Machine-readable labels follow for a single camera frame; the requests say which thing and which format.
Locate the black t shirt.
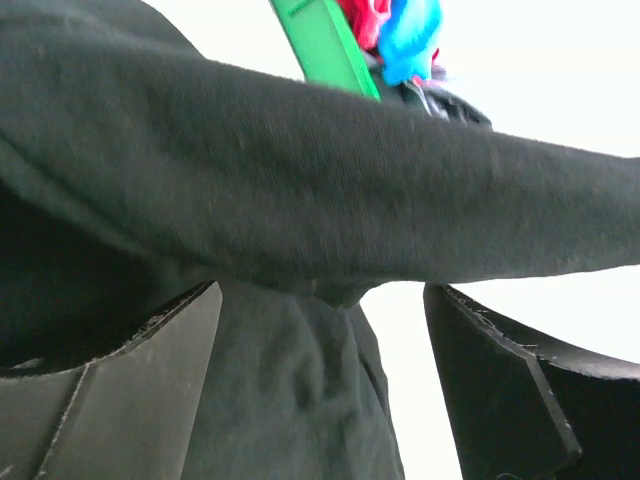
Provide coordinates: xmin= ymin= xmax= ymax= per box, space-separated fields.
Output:
xmin=1 ymin=1 xmax=639 ymax=479

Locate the green plastic bin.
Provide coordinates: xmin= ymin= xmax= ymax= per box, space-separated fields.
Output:
xmin=271 ymin=0 xmax=380 ymax=100

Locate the grey t shirt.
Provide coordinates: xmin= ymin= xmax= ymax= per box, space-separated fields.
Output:
xmin=363 ymin=52 xmax=493 ymax=130

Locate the pink t shirt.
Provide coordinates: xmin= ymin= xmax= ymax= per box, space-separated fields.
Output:
xmin=337 ymin=0 xmax=441 ymax=66

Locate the blue t shirt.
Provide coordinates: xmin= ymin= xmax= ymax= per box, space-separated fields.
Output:
xmin=377 ymin=0 xmax=442 ymax=86

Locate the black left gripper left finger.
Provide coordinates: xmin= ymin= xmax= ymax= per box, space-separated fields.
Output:
xmin=1 ymin=282 xmax=222 ymax=479

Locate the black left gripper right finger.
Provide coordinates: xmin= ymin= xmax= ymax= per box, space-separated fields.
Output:
xmin=423 ymin=285 xmax=639 ymax=479

